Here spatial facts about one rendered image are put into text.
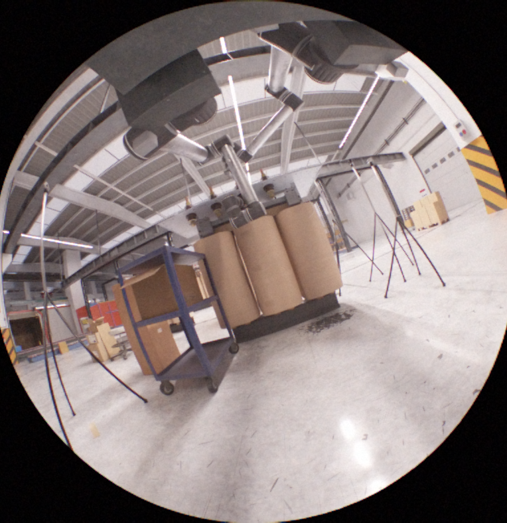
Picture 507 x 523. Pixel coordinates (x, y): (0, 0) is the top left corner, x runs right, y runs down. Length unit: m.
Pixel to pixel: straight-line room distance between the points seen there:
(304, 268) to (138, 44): 1.75
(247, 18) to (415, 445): 1.11
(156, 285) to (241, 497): 1.08
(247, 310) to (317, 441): 1.31
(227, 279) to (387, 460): 1.62
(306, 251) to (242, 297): 0.71
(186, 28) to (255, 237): 1.56
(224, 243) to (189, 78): 1.44
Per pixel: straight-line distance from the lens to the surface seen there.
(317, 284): 1.72
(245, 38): 10.39
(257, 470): 0.71
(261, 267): 1.65
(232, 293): 1.68
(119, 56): 0.54
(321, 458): 0.68
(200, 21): 0.53
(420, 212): 7.26
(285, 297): 1.67
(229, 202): 1.42
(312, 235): 1.74
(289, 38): 1.09
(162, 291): 1.13
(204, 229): 1.83
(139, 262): 1.20
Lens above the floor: 0.59
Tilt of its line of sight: 4 degrees up
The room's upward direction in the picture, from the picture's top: 19 degrees counter-clockwise
